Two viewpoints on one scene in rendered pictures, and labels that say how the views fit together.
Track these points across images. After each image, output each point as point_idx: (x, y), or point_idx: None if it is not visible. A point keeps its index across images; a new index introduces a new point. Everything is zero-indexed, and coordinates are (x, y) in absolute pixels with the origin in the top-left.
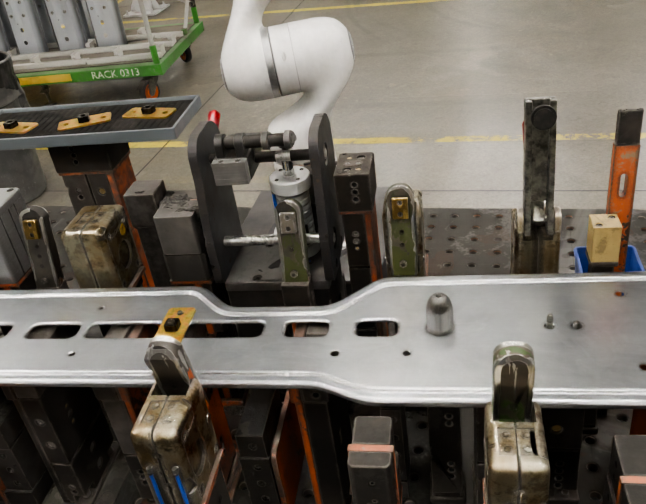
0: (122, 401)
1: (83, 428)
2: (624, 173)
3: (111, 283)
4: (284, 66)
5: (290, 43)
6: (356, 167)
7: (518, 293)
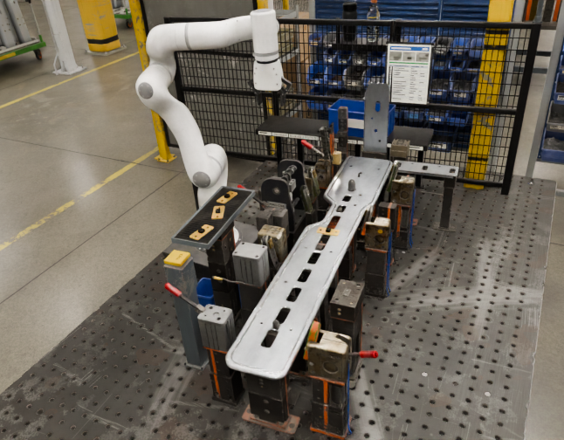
0: None
1: None
2: (333, 140)
3: (286, 248)
4: (222, 164)
5: (218, 155)
6: None
7: (343, 177)
